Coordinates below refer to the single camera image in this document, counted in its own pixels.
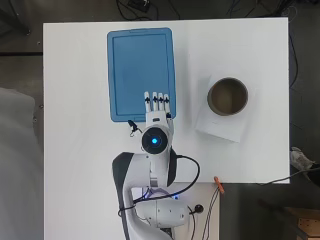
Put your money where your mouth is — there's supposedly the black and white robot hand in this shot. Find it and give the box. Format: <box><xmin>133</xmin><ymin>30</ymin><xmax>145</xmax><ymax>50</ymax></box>
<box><xmin>143</xmin><ymin>91</ymin><xmax>176</xmax><ymax>133</ymax></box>

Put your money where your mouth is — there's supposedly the clear plastic box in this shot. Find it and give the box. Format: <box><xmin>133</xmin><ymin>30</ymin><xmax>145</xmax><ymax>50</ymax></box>
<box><xmin>106</xmin><ymin>27</ymin><xmax>177</xmax><ymax>123</ymax></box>

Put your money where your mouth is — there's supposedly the white flat box stand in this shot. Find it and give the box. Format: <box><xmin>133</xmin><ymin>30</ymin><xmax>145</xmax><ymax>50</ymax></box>
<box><xmin>194</xmin><ymin>74</ymin><xmax>258</xmax><ymax>144</ymax></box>

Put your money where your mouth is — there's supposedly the brown round tub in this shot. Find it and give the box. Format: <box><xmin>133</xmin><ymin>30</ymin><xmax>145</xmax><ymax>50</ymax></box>
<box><xmin>206</xmin><ymin>77</ymin><xmax>250</xmax><ymax>117</ymax></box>

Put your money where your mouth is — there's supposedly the orange clamp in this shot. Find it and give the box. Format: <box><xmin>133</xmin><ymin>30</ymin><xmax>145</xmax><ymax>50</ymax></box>
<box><xmin>213</xmin><ymin>176</ymin><xmax>226</xmax><ymax>195</ymax></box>

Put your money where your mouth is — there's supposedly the crumpled white cloth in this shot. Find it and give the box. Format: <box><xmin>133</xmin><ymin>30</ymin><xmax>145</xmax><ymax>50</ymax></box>
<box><xmin>289</xmin><ymin>146</ymin><xmax>316</xmax><ymax>172</ymax></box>

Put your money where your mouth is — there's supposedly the wooden board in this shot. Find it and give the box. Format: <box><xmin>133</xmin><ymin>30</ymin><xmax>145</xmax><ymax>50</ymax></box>
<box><xmin>286</xmin><ymin>206</ymin><xmax>320</xmax><ymax>240</ymax></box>

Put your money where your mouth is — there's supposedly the dangling black cable connector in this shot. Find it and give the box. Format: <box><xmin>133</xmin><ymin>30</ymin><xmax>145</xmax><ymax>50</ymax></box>
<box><xmin>127</xmin><ymin>119</ymin><xmax>140</xmax><ymax>137</ymax></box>

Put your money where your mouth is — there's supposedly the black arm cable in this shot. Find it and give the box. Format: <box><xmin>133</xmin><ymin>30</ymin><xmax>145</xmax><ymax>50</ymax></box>
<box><xmin>117</xmin><ymin>153</ymin><xmax>202</xmax><ymax>218</ymax></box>

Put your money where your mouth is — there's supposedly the black round cable plug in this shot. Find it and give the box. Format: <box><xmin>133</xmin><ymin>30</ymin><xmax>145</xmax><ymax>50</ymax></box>
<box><xmin>188</xmin><ymin>203</ymin><xmax>205</xmax><ymax>216</ymax></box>

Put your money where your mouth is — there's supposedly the black floor cable tangle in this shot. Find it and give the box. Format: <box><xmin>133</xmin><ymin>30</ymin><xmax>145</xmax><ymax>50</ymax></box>
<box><xmin>114</xmin><ymin>0</ymin><xmax>183</xmax><ymax>22</ymax></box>

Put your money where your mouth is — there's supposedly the thin grey cable bundle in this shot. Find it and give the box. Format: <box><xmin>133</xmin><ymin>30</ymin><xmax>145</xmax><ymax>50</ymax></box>
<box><xmin>200</xmin><ymin>188</ymin><xmax>222</xmax><ymax>240</ymax></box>

